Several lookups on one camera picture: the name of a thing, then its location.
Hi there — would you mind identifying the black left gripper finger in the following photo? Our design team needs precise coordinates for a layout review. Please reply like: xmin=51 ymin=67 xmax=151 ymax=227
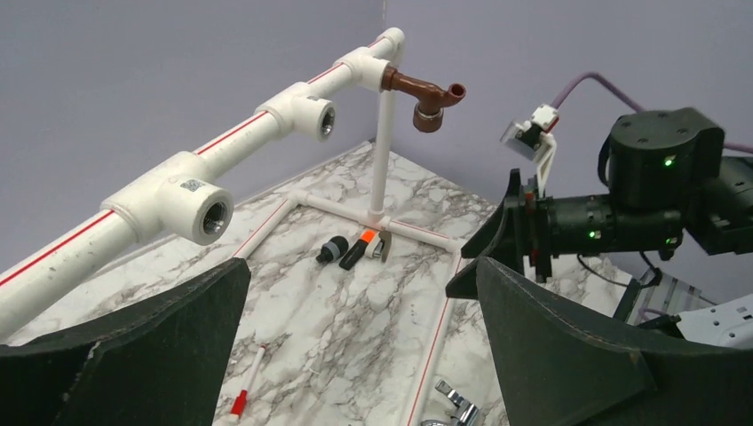
xmin=1 ymin=258 xmax=251 ymax=426

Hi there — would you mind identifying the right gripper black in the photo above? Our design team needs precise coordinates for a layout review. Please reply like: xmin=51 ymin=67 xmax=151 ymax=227
xmin=445 ymin=169 xmax=752 ymax=425

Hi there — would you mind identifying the chrome metal faucet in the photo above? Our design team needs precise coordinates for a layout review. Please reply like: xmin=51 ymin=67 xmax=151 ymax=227
xmin=420 ymin=380 xmax=480 ymax=426

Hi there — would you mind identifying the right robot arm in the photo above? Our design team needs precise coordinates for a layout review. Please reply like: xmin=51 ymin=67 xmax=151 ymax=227
xmin=446 ymin=107 xmax=752 ymax=425

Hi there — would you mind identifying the white red marker pen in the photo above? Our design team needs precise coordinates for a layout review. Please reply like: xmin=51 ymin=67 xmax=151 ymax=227
xmin=229 ymin=343 xmax=266 ymax=425

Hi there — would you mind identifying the black orange faucet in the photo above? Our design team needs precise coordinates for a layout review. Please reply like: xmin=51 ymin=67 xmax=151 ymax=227
xmin=338 ymin=230 xmax=392 ymax=271

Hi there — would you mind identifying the black round faucet fitting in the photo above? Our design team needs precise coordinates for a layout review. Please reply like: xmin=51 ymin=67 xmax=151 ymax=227
xmin=315 ymin=235 xmax=349 ymax=264

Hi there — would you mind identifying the brown plastic faucet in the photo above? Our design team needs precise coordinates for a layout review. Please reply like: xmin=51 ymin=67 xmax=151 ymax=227
xmin=381 ymin=66 xmax=467 ymax=133

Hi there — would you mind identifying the white PVC pipe frame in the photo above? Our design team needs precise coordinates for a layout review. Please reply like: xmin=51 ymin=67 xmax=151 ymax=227
xmin=0 ymin=27 xmax=464 ymax=426

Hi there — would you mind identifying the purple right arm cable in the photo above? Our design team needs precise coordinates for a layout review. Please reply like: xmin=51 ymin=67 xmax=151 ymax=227
xmin=550 ymin=71 xmax=753 ymax=155

